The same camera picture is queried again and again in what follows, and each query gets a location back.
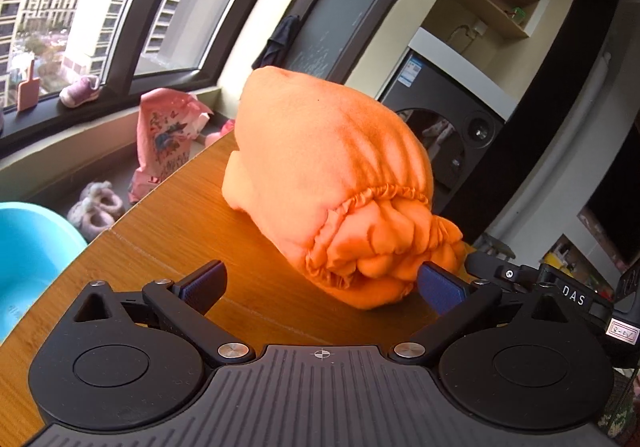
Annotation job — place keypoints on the wall niche with yellow items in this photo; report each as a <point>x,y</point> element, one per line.
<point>575,262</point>

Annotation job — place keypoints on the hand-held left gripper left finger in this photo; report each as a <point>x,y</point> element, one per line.
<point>205,284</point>

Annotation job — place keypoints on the white pipe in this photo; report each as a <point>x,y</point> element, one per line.
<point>565,127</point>

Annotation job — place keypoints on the small wooden stool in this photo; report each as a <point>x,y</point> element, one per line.
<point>497,244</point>

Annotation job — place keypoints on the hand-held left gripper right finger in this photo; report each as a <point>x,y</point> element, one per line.
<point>440,289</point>

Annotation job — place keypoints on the black window frame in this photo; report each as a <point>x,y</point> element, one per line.
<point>142,27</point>

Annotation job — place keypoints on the fuzzy slipper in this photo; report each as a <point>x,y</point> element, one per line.
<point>87,224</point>
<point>105,199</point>

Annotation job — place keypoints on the orange pumpkin costume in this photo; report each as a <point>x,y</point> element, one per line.
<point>320,167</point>

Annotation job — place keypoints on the blue plastic basin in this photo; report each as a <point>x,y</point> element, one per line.
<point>35,267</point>

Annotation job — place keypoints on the pink toy shovel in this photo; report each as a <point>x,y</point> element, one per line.
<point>27,94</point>

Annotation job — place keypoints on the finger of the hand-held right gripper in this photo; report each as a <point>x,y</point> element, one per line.
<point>500,272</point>

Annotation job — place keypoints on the pink printed bag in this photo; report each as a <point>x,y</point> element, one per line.
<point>165,142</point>

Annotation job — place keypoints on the dark hanging cloth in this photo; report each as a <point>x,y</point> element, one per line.
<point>280,42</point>

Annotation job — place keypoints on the small pink toy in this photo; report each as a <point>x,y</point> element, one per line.
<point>222,132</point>

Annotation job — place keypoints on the small green item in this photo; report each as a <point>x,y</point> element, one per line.
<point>518,16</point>

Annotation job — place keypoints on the white wall socket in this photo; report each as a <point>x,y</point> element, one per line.
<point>477,27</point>

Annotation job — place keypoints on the pink shoe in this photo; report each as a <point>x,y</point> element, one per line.
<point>80,92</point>

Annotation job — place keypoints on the grey washing machine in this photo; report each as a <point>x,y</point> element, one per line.
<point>450,127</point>

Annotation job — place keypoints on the frosted glass door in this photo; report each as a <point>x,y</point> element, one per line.
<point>345,17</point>

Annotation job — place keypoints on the person's right forearm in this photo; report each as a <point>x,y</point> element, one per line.
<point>622,412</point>

